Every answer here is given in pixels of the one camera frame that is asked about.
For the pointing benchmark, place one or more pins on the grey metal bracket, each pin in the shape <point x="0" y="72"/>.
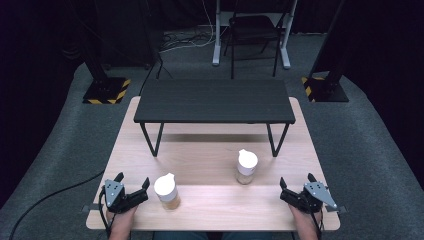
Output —
<point x="338" y="209"/>

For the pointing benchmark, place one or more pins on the person's left hand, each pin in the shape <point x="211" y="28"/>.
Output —
<point x="120" y="219"/>

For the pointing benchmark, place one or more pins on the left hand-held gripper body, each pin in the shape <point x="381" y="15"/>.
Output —
<point x="115" y="195"/>

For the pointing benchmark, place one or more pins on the black stand with striped base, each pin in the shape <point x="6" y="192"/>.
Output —
<point x="106" y="90"/>
<point x="325" y="88"/>

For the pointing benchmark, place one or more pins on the black slatted shelf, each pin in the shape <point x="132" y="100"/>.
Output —
<point x="213" y="100"/>

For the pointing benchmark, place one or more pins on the white desk frame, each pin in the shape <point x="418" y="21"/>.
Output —
<point x="217" y="50"/>

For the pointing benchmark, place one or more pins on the person's right hand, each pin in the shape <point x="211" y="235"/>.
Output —
<point x="307" y="220"/>

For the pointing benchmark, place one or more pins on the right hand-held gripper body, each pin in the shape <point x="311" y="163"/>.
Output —
<point x="315" y="195"/>

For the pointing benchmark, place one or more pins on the white-lidded spice jar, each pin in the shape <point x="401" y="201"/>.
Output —
<point x="165" y="190"/>
<point x="247" y="164"/>

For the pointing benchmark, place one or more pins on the black folding chair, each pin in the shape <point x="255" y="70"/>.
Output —
<point x="253" y="28"/>

